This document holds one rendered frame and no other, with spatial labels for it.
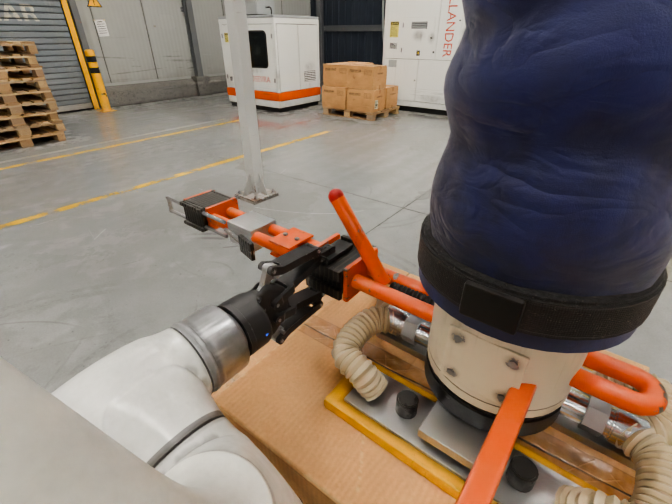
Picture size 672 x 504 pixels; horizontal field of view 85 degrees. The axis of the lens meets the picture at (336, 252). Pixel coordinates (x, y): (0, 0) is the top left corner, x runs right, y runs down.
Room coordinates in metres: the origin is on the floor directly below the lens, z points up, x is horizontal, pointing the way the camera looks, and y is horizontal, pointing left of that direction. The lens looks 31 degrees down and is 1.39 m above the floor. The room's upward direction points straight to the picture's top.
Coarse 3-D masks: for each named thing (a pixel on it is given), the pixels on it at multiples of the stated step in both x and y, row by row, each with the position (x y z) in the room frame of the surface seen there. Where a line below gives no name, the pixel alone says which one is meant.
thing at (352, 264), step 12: (324, 240) 0.52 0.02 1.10; (348, 240) 0.54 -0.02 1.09; (348, 252) 0.51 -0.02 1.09; (324, 264) 0.46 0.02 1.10; (336, 264) 0.47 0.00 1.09; (348, 264) 0.47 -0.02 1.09; (360, 264) 0.46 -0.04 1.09; (312, 276) 0.47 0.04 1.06; (324, 276) 0.46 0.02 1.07; (336, 276) 0.44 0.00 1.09; (348, 276) 0.44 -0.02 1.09; (324, 288) 0.45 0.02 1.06; (336, 288) 0.44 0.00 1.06; (348, 288) 0.44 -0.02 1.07; (348, 300) 0.44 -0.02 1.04
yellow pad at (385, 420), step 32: (352, 384) 0.35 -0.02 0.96; (352, 416) 0.30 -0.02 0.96; (384, 416) 0.30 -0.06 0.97; (416, 416) 0.30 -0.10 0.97; (384, 448) 0.27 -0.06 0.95; (416, 448) 0.26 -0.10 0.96; (448, 480) 0.22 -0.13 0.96; (512, 480) 0.21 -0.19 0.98; (544, 480) 0.22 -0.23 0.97; (576, 480) 0.22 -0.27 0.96
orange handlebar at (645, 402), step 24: (216, 216) 0.66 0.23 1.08; (264, 240) 0.56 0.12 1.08; (288, 240) 0.55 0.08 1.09; (312, 240) 0.56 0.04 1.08; (360, 288) 0.43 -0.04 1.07; (384, 288) 0.42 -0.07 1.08; (408, 312) 0.39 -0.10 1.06; (432, 312) 0.37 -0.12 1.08; (600, 360) 0.29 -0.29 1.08; (528, 384) 0.25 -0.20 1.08; (576, 384) 0.26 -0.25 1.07; (600, 384) 0.25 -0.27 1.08; (648, 384) 0.25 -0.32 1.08; (504, 408) 0.23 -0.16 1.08; (528, 408) 0.23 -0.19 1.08; (624, 408) 0.24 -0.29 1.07; (648, 408) 0.23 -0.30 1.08; (504, 432) 0.20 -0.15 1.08; (480, 456) 0.18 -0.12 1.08; (504, 456) 0.18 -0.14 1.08; (480, 480) 0.16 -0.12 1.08
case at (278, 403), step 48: (288, 336) 0.47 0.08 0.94; (336, 336) 0.47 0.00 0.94; (240, 384) 0.37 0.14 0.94; (288, 384) 0.37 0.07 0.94; (336, 384) 0.37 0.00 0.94; (288, 432) 0.29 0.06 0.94; (336, 432) 0.29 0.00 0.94; (288, 480) 0.26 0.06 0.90; (336, 480) 0.23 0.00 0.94; (384, 480) 0.23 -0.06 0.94; (624, 480) 0.23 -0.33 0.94
